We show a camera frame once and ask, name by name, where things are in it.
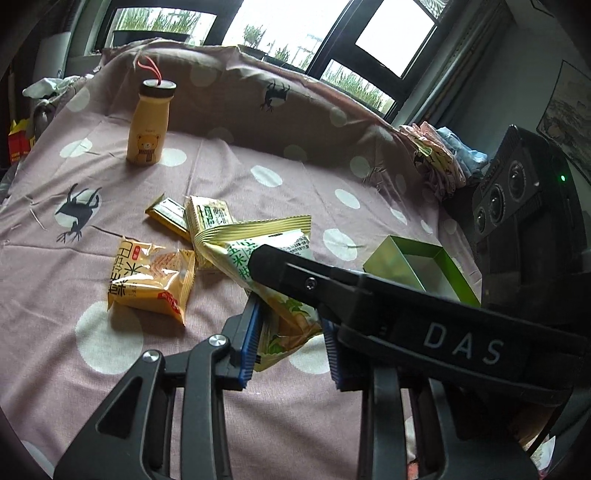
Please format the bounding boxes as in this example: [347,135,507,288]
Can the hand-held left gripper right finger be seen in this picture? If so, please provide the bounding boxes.
[322,318,541,480]

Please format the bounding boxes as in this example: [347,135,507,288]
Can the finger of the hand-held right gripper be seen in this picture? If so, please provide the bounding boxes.
[248,244,372,319]

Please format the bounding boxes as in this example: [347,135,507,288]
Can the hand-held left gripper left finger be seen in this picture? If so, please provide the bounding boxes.
[53,295,264,480]

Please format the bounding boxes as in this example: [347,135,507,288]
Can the yellow green snack packet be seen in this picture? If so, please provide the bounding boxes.
[191,215,324,374]

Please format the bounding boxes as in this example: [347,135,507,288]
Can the green cardboard box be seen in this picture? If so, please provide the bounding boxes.
[362,234,482,308]

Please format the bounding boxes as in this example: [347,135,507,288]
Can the green white cracker packet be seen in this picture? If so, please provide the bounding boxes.
[184,195,232,241]

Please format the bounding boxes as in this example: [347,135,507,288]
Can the red-trimmed snack packet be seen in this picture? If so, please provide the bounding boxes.
[107,237,197,328]

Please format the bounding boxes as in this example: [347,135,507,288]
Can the yellow dark brown snack packet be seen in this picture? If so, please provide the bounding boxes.
[144,194,192,241]

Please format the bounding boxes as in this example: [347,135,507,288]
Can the folded blue cloth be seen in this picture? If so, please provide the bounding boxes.
[436,127,490,178]

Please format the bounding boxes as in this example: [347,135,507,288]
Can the folded patterned clothes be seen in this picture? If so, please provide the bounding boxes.
[399,121,467,199]

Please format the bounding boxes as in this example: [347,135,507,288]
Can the pink dotted blanket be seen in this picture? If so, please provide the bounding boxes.
[0,37,485,480]

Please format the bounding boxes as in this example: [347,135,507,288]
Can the yellow bear bottle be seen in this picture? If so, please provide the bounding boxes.
[126,55,178,166]

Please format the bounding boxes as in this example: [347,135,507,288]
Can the black framed window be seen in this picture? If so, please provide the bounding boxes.
[95,0,451,116]

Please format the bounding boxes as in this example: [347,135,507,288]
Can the red yellow carton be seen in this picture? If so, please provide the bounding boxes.
[7,117,38,162]

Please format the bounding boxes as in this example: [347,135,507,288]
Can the white crumpled cloth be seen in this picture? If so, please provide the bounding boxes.
[22,76,81,100]

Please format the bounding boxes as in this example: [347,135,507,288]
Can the framed wall picture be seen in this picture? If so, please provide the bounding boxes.
[536,60,591,176]

